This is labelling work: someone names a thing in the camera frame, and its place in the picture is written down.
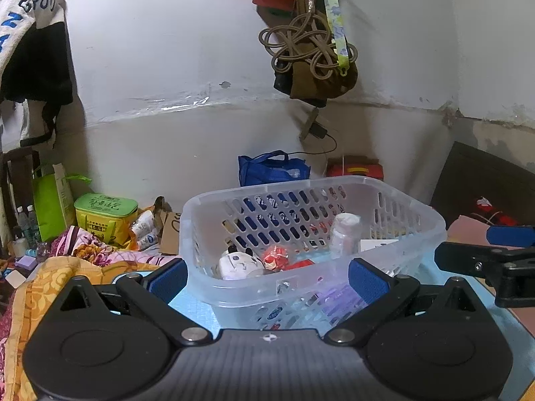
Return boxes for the white bottle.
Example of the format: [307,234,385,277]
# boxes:
[329,213,363,259]

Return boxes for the red snack packet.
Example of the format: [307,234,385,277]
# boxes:
[262,244,315,272]

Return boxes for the purple item in basket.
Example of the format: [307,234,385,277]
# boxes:
[318,284,363,325]

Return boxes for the brown cardboard box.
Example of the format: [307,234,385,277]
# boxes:
[153,195,181,255]

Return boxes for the dark wooden headboard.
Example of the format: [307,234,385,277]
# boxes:
[431,142,534,226]

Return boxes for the white round toy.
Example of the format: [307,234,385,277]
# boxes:
[217,244,265,281]

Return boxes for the green yellow lunch bag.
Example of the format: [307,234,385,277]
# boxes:
[74,193,139,247]

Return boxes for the clear plastic basket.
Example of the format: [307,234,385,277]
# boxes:
[180,176,446,332]

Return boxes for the orange floral blanket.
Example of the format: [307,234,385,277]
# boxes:
[1,256,157,400]

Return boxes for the green paper bag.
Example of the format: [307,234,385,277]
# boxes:
[32,163,92,242]

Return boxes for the red patterned gift box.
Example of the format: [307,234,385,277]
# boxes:
[325,156,385,180]

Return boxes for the blue shopping bag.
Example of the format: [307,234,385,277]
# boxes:
[238,150,311,186]

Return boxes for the black power adapter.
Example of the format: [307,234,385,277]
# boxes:
[299,108,328,141]

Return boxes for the brown hanging bag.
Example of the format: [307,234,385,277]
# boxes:
[272,44,358,108]

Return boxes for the black hanging garment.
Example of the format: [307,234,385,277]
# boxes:
[1,22,74,147]

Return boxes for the white hanging garment blue letters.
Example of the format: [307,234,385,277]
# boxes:
[1,0,65,80]

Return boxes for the yellow-green patterned strap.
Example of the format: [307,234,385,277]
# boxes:
[319,0,351,77]

